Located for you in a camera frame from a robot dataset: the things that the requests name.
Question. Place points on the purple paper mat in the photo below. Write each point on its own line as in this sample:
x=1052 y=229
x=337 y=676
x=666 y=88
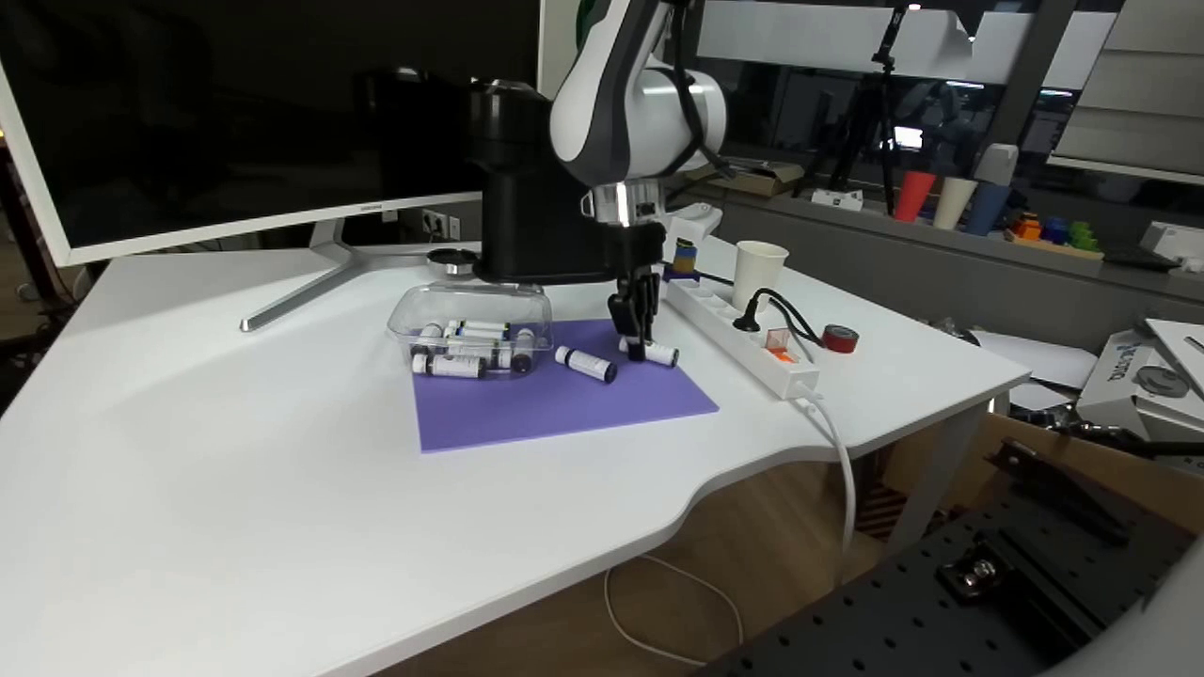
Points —
x=549 y=407

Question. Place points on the black perforated board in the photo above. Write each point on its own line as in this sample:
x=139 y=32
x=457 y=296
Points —
x=928 y=613

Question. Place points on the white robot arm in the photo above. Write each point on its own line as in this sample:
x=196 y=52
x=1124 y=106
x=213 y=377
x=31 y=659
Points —
x=616 y=98

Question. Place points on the cream plastic cup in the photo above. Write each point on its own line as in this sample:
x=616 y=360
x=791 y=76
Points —
x=953 y=205

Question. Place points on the small blue yellow object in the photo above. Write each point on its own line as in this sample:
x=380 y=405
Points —
x=687 y=261

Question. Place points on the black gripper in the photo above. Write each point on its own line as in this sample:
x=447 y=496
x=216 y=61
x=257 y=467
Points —
x=625 y=250

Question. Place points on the stack of printed papers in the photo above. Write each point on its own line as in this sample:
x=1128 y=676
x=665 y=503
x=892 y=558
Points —
x=1149 y=377

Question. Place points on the white monitor stand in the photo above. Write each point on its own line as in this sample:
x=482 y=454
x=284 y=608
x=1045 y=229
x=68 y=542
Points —
x=305 y=283

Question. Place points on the black coffee machine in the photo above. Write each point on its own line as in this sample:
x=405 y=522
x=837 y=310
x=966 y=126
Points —
x=529 y=214

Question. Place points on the large white-framed monitor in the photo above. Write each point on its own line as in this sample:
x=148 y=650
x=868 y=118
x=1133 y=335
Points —
x=250 y=126

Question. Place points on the black tripod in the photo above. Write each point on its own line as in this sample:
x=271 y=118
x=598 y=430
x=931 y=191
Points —
x=888 y=76

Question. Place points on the blue plastic cup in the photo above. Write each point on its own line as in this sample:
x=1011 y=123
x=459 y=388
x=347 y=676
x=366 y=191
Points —
x=982 y=209

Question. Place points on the blue toy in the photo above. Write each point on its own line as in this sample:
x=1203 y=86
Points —
x=1059 y=232

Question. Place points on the small white bottle black cap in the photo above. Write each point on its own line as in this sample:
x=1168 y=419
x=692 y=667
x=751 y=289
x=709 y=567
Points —
x=450 y=365
x=459 y=346
x=474 y=329
x=586 y=363
x=521 y=351
x=660 y=355

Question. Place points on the clear plastic bowl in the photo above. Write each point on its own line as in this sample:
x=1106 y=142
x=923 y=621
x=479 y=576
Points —
x=472 y=303

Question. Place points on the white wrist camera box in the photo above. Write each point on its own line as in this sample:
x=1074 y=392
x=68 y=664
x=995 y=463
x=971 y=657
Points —
x=692 y=225

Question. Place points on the green toy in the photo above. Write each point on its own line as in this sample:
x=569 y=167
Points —
x=1086 y=236

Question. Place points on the small orange clear cup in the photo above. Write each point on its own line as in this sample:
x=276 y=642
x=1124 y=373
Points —
x=781 y=346

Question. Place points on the white paper cup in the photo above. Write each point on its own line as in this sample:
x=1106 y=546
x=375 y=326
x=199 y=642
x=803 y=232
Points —
x=758 y=274

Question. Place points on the grey plastic cup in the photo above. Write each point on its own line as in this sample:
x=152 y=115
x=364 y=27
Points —
x=997 y=165

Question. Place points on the orange toy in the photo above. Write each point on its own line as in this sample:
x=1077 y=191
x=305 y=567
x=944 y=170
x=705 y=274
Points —
x=1028 y=229

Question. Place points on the red plastic cup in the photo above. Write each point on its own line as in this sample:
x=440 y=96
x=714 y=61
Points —
x=911 y=196

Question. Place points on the white power strip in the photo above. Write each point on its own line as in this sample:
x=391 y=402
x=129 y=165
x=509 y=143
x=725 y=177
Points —
x=734 y=335

